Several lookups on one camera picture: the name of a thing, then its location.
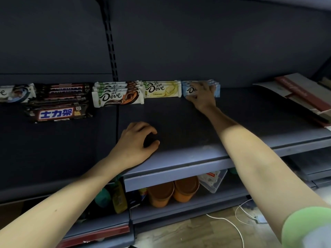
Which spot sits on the person's right hand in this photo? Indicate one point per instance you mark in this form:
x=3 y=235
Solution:
x=205 y=99

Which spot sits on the person's left hand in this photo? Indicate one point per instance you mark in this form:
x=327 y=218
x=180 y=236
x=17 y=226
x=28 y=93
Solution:
x=134 y=147

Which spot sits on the dark grey metal shelf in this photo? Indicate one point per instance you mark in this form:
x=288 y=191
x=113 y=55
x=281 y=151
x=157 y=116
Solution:
x=181 y=36

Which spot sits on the Dove bar blue white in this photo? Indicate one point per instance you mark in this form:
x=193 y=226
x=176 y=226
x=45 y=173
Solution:
x=15 y=92

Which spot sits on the person's right forearm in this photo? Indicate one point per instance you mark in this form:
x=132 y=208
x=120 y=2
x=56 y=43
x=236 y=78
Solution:
x=258 y=167

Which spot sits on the person's left forearm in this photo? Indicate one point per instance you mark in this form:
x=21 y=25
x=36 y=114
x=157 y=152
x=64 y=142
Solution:
x=57 y=204

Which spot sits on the person's light green sleeve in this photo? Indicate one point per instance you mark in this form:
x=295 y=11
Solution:
x=302 y=224

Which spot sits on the orange blue detergent bag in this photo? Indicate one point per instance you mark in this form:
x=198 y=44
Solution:
x=143 y=194

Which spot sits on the yellow plastic bottle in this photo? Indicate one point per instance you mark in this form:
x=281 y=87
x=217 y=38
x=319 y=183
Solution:
x=119 y=197

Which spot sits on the clear plastic container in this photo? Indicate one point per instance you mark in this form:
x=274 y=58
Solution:
x=213 y=180

